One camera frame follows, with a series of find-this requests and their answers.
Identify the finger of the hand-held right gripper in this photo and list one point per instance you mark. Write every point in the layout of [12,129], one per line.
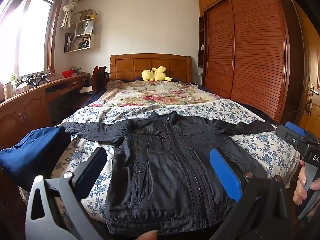
[297,128]
[287,135]

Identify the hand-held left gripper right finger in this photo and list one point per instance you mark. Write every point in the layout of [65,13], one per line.
[225,172]

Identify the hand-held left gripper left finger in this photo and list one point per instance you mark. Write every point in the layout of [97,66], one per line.
[92,170]

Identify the black jacket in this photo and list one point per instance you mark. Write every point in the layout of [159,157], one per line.
[162,175]

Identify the navy blue folded clothes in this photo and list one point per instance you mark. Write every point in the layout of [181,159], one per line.
[27,150]

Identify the person's right hand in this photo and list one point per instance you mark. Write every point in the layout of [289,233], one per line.
[301,180]

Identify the person's left hand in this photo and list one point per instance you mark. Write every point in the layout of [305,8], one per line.
[148,235]

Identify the dark hanging charm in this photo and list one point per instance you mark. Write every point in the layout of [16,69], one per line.
[309,107]

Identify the blue floral blanket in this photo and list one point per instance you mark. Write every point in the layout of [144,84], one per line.
[262,145]

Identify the wooden door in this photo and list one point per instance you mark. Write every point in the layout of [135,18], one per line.
[312,67]

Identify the white paper sheet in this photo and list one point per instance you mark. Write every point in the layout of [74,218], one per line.
[86,90]

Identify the wooden louvred wardrobe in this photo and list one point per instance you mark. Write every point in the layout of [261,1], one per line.
[250,55]

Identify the wooden chair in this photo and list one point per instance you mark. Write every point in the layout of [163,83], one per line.
[98,77]

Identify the wooden desk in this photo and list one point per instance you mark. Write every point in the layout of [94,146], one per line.
[30,100]

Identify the pink floral quilt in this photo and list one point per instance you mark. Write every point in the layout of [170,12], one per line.
[150,92]

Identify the red basket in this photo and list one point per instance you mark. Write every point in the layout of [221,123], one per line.
[68,74]

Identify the small grey box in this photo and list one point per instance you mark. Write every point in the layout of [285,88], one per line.
[77,70]

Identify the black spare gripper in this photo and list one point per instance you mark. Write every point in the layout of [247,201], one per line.
[32,81]
[44,78]

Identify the white tissue box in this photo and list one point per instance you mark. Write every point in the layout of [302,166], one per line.
[22,89]

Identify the wooden bed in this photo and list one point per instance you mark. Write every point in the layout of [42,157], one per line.
[125,67]

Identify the glass jar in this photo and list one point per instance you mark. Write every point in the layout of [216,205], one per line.
[48,70]

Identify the yellow plush toy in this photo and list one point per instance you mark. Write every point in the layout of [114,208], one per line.
[155,75]

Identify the stack of files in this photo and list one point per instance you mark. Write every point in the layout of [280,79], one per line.
[77,42]

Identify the white paper bag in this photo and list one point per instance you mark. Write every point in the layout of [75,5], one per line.
[83,27]

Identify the wooden framed window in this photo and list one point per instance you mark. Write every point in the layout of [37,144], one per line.
[32,35]

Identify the yellow ornament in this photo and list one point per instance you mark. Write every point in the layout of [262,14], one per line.
[93,15]

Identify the tied beige curtain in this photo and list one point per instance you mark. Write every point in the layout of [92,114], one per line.
[70,7]

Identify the cream wall shelf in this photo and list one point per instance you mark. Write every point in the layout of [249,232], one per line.
[92,42]

